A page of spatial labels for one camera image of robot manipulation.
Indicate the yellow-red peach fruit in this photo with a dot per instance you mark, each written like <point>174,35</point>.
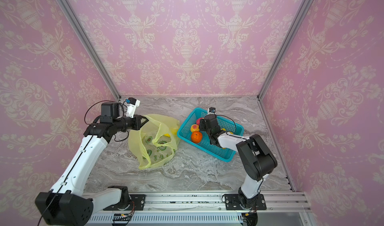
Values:
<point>195,128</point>

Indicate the yellow-green plastic bag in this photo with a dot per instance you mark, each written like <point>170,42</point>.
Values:
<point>154,145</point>

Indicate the teal plastic basket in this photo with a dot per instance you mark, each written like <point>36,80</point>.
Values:
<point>184,134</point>

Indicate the orange round fruit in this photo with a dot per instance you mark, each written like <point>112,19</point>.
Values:
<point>196,137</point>

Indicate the aluminium front rail frame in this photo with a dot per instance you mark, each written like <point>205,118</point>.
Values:
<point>208,209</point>

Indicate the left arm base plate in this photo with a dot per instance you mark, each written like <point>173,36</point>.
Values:
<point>134,202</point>

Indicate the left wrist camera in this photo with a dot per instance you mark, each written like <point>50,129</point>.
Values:
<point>131,105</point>

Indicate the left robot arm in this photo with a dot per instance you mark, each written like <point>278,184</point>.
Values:
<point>64,204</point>

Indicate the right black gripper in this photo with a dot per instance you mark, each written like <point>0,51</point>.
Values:
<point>205,125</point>

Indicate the small yellow fruit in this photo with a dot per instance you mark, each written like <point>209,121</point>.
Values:
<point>174,131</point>

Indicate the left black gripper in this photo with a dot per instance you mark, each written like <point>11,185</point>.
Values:
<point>137,123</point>

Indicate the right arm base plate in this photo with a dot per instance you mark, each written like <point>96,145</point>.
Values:
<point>236,202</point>

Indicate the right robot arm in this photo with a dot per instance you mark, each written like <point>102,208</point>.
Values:
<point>257,158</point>

